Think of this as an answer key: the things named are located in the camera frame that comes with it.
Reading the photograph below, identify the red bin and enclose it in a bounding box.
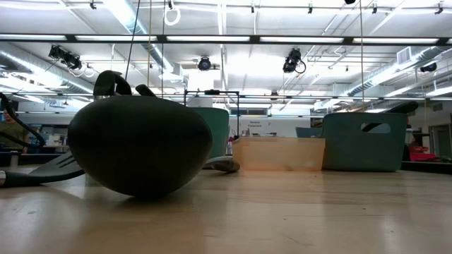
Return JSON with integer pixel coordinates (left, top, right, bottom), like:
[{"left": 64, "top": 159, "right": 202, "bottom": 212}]
[{"left": 409, "top": 144, "right": 438, "bottom": 162}]

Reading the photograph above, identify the black aluminium rail frame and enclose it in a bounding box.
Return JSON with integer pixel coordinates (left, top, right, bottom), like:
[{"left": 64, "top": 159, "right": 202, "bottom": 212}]
[{"left": 400, "top": 160, "right": 452, "bottom": 174}]

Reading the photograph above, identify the black plastic ladle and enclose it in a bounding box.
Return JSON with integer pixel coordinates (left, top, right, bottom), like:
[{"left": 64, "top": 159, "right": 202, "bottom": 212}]
[{"left": 66, "top": 94, "right": 242, "bottom": 198}]

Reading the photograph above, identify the orange translucent plastic tray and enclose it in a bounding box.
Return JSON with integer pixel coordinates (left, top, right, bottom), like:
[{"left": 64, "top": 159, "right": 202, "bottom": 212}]
[{"left": 231, "top": 136, "right": 326, "bottom": 173}]

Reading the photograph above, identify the black slotted spatula steel handle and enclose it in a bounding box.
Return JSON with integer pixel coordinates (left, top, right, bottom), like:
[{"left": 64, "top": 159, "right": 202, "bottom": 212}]
[{"left": 0, "top": 151, "right": 86, "bottom": 188}]

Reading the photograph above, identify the overhead light bar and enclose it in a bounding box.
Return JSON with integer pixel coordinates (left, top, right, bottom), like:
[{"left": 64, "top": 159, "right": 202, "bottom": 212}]
[{"left": 0, "top": 33, "right": 452, "bottom": 46}]

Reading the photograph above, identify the silver ventilation duct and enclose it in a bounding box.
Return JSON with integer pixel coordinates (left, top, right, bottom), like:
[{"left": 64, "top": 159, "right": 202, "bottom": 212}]
[
  {"left": 347, "top": 45, "right": 452, "bottom": 97},
  {"left": 0, "top": 42, "right": 95, "bottom": 95}
]

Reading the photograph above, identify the person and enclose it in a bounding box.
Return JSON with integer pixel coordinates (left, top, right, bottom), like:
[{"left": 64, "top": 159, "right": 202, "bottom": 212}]
[{"left": 0, "top": 104, "right": 31, "bottom": 155}]

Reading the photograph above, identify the black spatula red-black handle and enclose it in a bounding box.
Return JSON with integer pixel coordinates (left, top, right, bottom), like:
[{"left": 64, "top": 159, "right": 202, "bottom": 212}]
[{"left": 135, "top": 83, "right": 157, "bottom": 98}]

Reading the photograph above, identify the round black camera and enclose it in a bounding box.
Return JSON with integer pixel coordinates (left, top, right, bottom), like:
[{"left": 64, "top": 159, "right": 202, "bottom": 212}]
[{"left": 197, "top": 56, "right": 213, "bottom": 72}]

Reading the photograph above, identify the black cable loop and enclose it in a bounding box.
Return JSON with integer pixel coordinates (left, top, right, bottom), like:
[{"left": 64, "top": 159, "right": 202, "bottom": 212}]
[{"left": 93, "top": 69, "right": 133, "bottom": 100}]

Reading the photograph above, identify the blue-teal plastic bin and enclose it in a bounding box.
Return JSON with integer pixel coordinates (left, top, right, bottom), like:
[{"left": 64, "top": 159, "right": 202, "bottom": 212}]
[{"left": 295, "top": 111, "right": 410, "bottom": 174}]

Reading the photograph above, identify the green-teal plastic bin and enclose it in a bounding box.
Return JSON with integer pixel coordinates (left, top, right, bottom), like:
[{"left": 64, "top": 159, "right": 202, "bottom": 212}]
[{"left": 190, "top": 107, "right": 231, "bottom": 160}]

